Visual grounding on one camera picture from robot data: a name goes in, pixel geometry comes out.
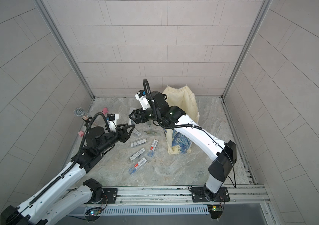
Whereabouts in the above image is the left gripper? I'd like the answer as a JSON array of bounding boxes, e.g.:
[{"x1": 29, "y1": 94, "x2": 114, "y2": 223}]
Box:
[{"x1": 96, "y1": 123, "x2": 136, "y2": 155}]

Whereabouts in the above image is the compass set clear case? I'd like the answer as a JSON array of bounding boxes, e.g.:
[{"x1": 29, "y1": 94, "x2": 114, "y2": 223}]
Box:
[{"x1": 128, "y1": 107, "x2": 136, "y2": 125}]

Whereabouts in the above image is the compass set gold label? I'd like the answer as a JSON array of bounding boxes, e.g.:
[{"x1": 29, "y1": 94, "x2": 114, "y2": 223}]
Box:
[{"x1": 133, "y1": 129, "x2": 141, "y2": 137}]

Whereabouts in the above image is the compass set grey label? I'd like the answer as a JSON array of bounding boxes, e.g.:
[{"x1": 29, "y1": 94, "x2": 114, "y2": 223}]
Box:
[{"x1": 130, "y1": 138, "x2": 148, "y2": 148}]

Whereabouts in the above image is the cream canvas tote bag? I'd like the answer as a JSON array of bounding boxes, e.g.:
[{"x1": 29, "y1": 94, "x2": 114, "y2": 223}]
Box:
[{"x1": 162, "y1": 85, "x2": 200, "y2": 155}]

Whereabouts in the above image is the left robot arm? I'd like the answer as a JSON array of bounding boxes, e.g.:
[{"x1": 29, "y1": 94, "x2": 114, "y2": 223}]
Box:
[{"x1": 0, "y1": 112, "x2": 135, "y2": 225}]

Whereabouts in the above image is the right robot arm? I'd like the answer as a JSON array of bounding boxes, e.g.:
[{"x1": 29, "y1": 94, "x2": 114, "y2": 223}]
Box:
[{"x1": 129, "y1": 79, "x2": 237, "y2": 202}]

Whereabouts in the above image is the green compass set lower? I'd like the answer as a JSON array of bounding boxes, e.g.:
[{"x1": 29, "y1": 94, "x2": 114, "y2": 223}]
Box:
[{"x1": 144, "y1": 129, "x2": 160, "y2": 136}]

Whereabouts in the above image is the compass set lower grey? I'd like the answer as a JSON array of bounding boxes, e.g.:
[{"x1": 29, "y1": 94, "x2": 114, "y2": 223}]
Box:
[{"x1": 129, "y1": 148, "x2": 145, "y2": 162}]

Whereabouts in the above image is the compass set red label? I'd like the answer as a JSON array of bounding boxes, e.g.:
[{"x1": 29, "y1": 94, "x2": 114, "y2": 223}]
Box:
[{"x1": 147, "y1": 139, "x2": 158, "y2": 158}]

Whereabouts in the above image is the compass set red bottom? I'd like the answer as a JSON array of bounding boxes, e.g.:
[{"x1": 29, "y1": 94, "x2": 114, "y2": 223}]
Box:
[{"x1": 129, "y1": 157, "x2": 147, "y2": 174}]

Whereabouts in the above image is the pink pig toy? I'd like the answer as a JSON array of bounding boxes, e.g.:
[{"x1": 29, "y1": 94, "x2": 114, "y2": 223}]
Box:
[{"x1": 102, "y1": 107, "x2": 109, "y2": 115}]

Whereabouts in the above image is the pink eraser block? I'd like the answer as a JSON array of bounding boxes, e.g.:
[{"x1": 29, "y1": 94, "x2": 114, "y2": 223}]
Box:
[{"x1": 78, "y1": 131, "x2": 84, "y2": 137}]

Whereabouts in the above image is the left circuit board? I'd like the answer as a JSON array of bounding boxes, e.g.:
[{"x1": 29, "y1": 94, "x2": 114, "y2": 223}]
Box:
[{"x1": 85, "y1": 207, "x2": 102, "y2": 221}]

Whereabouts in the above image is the circuit board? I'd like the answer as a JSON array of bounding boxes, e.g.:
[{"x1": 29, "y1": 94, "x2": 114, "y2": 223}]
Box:
[
  {"x1": 207, "y1": 205, "x2": 224, "y2": 219},
  {"x1": 85, "y1": 207, "x2": 102, "y2": 221}
]

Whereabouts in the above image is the right circuit board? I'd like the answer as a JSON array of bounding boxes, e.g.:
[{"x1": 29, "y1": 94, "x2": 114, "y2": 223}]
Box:
[{"x1": 207, "y1": 205, "x2": 224, "y2": 219}]

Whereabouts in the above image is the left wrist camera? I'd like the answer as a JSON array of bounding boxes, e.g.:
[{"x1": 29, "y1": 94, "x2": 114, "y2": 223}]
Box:
[{"x1": 106, "y1": 113, "x2": 119, "y2": 132}]

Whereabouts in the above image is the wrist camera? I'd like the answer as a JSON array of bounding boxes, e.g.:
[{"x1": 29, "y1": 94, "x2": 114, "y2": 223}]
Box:
[
  {"x1": 106, "y1": 113, "x2": 119, "y2": 132},
  {"x1": 135, "y1": 90, "x2": 151, "y2": 110}
]

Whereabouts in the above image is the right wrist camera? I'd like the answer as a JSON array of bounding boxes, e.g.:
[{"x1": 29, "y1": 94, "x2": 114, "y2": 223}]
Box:
[{"x1": 135, "y1": 90, "x2": 151, "y2": 110}]

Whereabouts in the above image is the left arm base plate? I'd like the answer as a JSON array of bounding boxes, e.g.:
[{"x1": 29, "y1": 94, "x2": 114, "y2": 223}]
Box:
[{"x1": 87, "y1": 188, "x2": 118, "y2": 204}]

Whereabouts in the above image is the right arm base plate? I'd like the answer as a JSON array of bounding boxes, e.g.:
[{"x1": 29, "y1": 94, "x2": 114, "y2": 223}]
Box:
[{"x1": 188, "y1": 186, "x2": 230, "y2": 203}]

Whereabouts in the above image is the aluminium front rail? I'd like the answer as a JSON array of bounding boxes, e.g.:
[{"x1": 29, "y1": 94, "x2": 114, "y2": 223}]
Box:
[{"x1": 67, "y1": 185, "x2": 275, "y2": 225}]

